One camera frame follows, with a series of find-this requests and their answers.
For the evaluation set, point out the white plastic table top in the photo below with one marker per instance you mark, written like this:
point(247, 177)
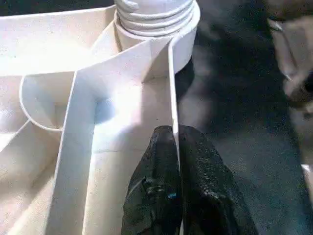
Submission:
point(61, 110)

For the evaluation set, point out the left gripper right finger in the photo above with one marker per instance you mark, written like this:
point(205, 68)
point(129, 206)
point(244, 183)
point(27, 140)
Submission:
point(210, 191)

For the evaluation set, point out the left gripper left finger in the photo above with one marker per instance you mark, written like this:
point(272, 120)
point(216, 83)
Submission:
point(154, 191)

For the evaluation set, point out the white plastic table leg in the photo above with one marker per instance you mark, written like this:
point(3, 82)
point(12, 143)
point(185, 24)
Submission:
point(156, 14)

